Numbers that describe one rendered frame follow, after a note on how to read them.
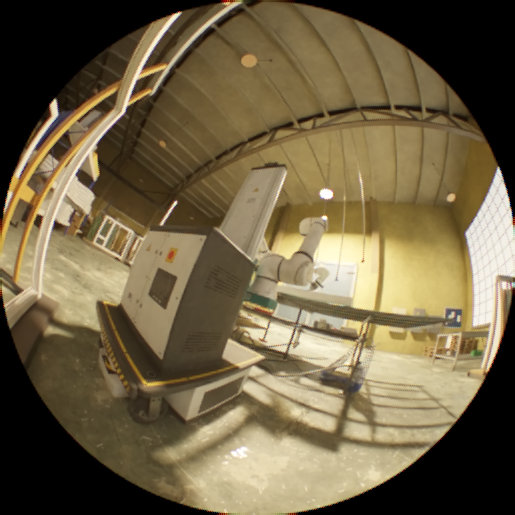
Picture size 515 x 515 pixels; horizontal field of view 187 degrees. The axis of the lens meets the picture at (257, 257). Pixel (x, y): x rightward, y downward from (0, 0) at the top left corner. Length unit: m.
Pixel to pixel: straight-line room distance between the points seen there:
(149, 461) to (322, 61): 8.42
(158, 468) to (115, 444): 0.15
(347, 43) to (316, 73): 2.05
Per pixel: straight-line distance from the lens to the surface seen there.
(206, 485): 0.71
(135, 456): 0.72
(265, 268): 0.96
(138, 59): 1.21
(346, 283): 8.27
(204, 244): 0.50
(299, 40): 7.89
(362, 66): 7.88
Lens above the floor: 0.66
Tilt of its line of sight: 17 degrees up
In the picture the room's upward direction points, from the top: 20 degrees clockwise
